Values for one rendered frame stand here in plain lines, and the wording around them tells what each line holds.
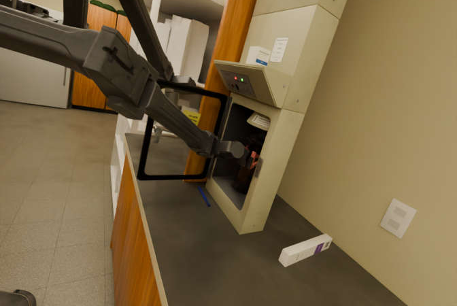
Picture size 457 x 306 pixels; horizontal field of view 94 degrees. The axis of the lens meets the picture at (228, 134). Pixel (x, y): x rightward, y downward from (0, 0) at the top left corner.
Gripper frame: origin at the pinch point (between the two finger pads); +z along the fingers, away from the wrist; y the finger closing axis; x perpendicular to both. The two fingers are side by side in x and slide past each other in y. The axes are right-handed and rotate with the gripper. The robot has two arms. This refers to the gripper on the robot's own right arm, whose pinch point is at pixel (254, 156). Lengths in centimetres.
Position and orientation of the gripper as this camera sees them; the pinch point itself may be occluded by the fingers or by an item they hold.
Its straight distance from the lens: 90.4
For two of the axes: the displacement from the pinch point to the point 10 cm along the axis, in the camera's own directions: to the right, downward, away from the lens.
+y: -5.3, -3.2, 7.8
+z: 7.8, 1.6, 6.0
